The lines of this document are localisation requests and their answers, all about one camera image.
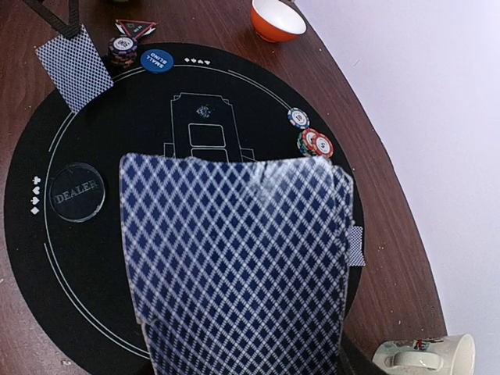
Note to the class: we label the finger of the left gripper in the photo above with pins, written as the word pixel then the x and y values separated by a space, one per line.
pixel 72 28
pixel 47 15

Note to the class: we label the blue patterned playing card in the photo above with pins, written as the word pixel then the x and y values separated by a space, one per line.
pixel 355 252

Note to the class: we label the white blue poker chip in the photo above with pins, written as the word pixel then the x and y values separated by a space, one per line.
pixel 298 118

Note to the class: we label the clear black dealer button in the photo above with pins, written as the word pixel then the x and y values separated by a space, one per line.
pixel 77 192

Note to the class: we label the round black poker mat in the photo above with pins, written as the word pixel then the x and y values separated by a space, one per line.
pixel 212 104

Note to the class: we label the cream ceramic mug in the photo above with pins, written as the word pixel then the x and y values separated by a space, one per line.
pixel 454 354

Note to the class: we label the blue small blind button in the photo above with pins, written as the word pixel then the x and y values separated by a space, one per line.
pixel 157 61

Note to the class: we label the red poker chip stack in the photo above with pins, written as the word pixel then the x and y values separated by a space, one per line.
pixel 312 143

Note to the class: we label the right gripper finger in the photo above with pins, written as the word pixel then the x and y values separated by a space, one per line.
pixel 354 362

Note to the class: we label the grey card deck box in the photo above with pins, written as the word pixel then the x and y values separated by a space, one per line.
pixel 237 267

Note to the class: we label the orange white bowl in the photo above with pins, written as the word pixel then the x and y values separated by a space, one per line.
pixel 276 22

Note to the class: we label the red black triangle token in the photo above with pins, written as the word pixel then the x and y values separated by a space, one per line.
pixel 135 29

